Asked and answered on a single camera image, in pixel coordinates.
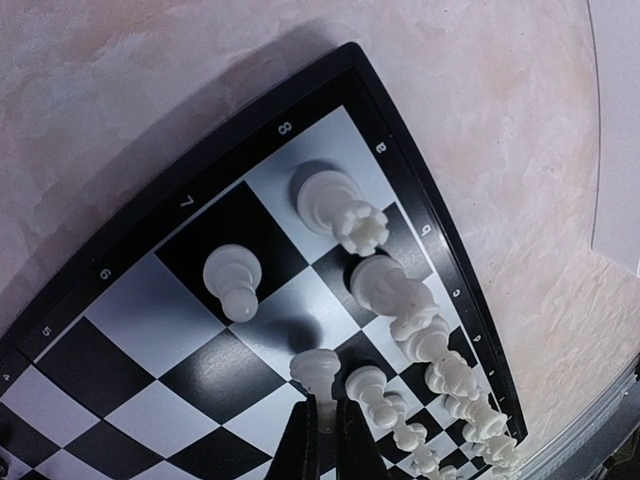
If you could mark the white plastic tray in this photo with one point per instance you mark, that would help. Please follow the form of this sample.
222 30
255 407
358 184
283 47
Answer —
615 29

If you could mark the white chess pawn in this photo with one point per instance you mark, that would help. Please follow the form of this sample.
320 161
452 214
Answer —
409 437
452 375
366 385
232 274
424 461
315 370

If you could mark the black and grey chessboard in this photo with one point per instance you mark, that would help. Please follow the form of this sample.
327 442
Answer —
293 278

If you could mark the white chess knight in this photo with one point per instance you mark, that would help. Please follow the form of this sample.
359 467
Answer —
380 284

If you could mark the white chess rook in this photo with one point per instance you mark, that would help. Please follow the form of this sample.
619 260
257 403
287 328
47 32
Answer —
500 451
330 202

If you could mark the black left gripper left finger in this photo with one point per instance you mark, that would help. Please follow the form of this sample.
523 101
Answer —
297 455

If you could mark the white chess piece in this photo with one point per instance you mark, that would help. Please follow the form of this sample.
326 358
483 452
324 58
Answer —
465 408
488 424

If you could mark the white chess bishop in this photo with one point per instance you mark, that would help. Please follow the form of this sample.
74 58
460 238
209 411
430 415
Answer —
429 344

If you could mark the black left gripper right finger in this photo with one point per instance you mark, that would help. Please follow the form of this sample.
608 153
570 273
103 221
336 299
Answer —
357 455

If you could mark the aluminium front rail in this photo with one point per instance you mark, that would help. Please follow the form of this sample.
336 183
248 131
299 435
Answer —
585 445

